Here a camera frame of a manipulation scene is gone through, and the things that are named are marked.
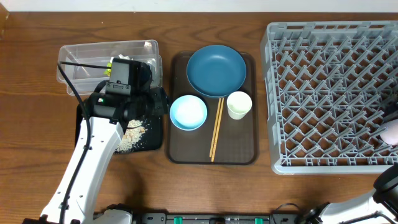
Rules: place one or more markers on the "black waste tray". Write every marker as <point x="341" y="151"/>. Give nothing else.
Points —
<point x="153" y="137"/>

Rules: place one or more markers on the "brown serving tray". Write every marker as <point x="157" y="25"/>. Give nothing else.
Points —
<point x="238" y="140"/>

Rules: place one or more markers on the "clear plastic waste bin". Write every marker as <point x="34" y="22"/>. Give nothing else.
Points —
<point x="86" y="79"/>

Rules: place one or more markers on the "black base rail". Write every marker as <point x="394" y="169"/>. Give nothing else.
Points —
<point x="217" y="218"/>

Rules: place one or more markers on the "wooden chopstick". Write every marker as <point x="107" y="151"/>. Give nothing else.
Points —
<point x="215" y="127"/>
<point x="217" y="131"/>

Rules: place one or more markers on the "yellow snack wrapper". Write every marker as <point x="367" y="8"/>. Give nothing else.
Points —
<point x="108" y="70"/>

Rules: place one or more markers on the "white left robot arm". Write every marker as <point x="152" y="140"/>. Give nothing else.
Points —
<point x="100" y="134"/>

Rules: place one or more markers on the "grey dishwasher rack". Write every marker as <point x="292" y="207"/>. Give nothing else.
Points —
<point x="331" y="87"/>

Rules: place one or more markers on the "right wooden chopstick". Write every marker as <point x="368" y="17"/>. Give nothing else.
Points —
<point x="217" y="131"/>

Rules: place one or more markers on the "white tissue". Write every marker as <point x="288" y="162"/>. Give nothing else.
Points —
<point x="121" y="56"/>

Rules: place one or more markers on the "light blue bowl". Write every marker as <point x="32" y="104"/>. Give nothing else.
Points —
<point x="188" y="112"/>

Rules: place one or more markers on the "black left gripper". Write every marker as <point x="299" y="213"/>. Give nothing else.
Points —
<point x="159" y="96"/>

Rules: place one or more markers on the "dark blue plate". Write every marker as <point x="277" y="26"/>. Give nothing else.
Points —
<point x="216" y="71"/>

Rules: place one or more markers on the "pale green cup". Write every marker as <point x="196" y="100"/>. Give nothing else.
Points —
<point x="239" y="104"/>

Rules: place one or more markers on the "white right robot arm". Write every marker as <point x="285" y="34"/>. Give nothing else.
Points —
<point x="376" y="206"/>

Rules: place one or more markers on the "white rice pile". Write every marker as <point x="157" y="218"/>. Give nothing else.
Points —
<point x="132" y="137"/>

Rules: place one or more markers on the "left wooden chopstick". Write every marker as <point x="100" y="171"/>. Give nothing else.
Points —
<point x="215" y="127"/>

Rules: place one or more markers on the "pink cup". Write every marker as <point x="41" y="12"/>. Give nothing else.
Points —
<point x="390" y="132"/>

